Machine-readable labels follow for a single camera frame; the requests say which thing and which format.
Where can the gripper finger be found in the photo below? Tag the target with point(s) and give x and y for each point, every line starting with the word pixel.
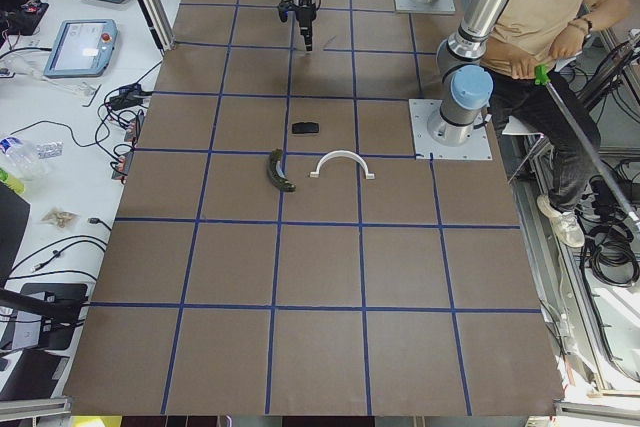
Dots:
pixel 308 41

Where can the black brake pad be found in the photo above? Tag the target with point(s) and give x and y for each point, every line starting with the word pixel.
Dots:
pixel 305 128

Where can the near blue teach pendant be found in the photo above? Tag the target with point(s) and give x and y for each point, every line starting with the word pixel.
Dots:
pixel 82 48

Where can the person in beige shirt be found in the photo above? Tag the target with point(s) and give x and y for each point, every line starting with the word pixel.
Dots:
pixel 540 32

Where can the small bag of parts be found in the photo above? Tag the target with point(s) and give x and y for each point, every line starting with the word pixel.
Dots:
pixel 60 218

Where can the clear plastic water bottle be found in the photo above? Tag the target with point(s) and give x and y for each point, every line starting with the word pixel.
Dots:
pixel 24 156

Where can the black laptop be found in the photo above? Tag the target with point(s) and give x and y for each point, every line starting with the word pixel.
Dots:
pixel 13 221

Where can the white curved plastic bracket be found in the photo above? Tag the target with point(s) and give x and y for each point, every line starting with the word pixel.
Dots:
pixel 342 154

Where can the green handled grabber stick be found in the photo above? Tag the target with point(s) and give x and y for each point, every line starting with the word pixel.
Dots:
pixel 542 78

